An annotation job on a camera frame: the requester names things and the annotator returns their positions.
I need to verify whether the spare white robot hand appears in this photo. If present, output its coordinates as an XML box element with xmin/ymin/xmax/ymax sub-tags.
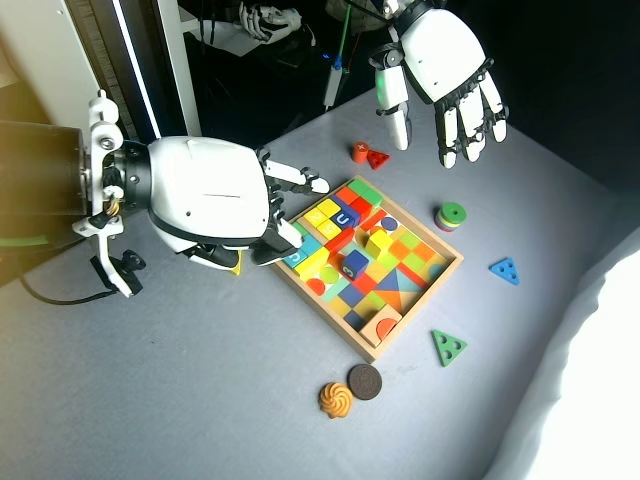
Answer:
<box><xmin>237</xmin><ymin>0</ymin><xmax>304</xmax><ymax>45</ymax></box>

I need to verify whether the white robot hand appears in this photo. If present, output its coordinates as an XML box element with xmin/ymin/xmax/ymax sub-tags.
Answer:
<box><xmin>146</xmin><ymin>134</ymin><xmax>331</xmax><ymax>274</ymax></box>
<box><xmin>368</xmin><ymin>5</ymin><xmax>511</xmax><ymax>170</ymax></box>

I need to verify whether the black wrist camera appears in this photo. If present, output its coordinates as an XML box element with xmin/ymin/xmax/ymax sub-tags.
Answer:
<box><xmin>90</xmin><ymin>248</ymin><xmax>147</xmax><ymax>299</ymax></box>

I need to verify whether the blue triangle with holes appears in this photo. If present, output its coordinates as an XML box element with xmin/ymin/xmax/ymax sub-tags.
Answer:
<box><xmin>488</xmin><ymin>256</ymin><xmax>521</xmax><ymax>287</ymax></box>

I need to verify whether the green cable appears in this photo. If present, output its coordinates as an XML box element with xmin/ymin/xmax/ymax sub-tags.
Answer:
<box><xmin>333</xmin><ymin>0</ymin><xmax>354</xmax><ymax>66</ymax></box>

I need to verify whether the green triangle with holes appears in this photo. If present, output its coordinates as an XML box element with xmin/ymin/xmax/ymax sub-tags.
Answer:
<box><xmin>431</xmin><ymin>328</ymin><xmax>469</xmax><ymax>369</ymax></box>

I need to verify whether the dark blue cube block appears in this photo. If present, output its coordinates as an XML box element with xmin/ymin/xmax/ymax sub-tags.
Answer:
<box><xmin>341</xmin><ymin>249</ymin><xmax>371</xmax><ymax>280</ymax></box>

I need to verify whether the chocolate sandwich cookie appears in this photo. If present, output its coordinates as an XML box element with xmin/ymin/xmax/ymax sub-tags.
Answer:
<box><xmin>346</xmin><ymin>363</ymin><xmax>384</xmax><ymax>401</ymax></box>

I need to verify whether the white frame post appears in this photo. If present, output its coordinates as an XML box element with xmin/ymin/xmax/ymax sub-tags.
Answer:
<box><xmin>153</xmin><ymin>0</ymin><xmax>202</xmax><ymax>139</ymax></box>

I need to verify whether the stack of coloured rings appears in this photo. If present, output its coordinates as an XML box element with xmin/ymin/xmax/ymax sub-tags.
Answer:
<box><xmin>433</xmin><ymin>201</ymin><xmax>468</xmax><ymax>234</ymax></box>

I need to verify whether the white adapter with blue plug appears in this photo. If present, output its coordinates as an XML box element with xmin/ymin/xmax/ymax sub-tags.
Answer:
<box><xmin>322</xmin><ymin>55</ymin><xmax>350</xmax><ymax>112</ymax></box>

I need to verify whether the yellow cube block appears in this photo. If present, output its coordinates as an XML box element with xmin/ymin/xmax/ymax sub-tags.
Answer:
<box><xmin>366</xmin><ymin>228</ymin><xmax>396</xmax><ymax>261</ymax></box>

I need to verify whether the black cable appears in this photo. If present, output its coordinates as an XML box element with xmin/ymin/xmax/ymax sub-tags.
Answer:
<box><xmin>18</xmin><ymin>274</ymin><xmax>124</xmax><ymax>306</ymax></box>

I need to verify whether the orange swirl cookie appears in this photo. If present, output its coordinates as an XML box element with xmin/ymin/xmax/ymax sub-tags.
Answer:
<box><xmin>318</xmin><ymin>382</ymin><xmax>355</xmax><ymax>420</ymax></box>

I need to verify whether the white side panel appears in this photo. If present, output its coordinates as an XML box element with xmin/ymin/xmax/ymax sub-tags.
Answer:
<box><xmin>0</xmin><ymin>0</ymin><xmax>104</xmax><ymax>132</ymax></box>

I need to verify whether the grey table cloth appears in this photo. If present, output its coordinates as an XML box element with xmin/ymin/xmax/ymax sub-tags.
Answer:
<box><xmin>0</xmin><ymin>87</ymin><xmax>640</xmax><ymax>480</ymax></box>

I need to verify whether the white paper sheet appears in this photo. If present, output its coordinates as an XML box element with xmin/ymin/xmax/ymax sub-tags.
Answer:
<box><xmin>182</xmin><ymin>19</ymin><xmax>266</xmax><ymax>59</ymax></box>

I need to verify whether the white draped cloth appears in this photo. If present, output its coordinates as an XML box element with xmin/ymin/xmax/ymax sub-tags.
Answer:
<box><xmin>482</xmin><ymin>249</ymin><xmax>640</xmax><ymax>480</ymax></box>

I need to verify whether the black panel with light strip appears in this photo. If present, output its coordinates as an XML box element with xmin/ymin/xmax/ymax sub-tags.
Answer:
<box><xmin>64</xmin><ymin>0</ymin><xmax>164</xmax><ymax>142</ymax></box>

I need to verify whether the wooden puzzle tray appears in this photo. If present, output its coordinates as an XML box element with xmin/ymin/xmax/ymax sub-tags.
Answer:
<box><xmin>269</xmin><ymin>174</ymin><xmax>465</xmax><ymax>365</ymax></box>

